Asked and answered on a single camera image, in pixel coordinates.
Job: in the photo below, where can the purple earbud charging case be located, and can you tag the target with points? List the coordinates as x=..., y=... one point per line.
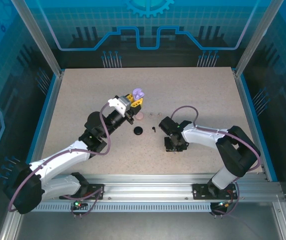
x=135, y=91

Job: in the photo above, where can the pink earbud charging case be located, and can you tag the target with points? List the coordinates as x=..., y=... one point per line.
x=140, y=117

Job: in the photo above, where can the black earbud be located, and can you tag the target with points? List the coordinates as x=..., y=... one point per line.
x=153, y=129

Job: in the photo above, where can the black earbud charging case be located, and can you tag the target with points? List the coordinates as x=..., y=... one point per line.
x=138, y=130

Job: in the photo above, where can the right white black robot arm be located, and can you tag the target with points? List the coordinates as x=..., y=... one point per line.
x=208, y=135

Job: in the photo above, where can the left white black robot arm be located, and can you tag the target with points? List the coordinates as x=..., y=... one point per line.
x=63, y=155

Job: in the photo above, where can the blue table side trim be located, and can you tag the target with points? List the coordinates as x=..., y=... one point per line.
x=49, y=100
x=248, y=100

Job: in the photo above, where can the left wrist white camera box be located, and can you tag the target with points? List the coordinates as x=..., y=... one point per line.
x=118, y=105

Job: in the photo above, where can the aluminium mounting rail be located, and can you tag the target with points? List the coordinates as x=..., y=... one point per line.
x=148, y=185

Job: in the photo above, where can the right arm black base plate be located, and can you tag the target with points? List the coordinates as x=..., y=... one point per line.
x=199, y=192

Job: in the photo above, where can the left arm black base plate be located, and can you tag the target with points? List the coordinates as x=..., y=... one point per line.
x=98, y=193

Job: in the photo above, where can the aluminium frame post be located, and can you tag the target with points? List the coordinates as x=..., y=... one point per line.
x=258, y=37
x=40, y=37

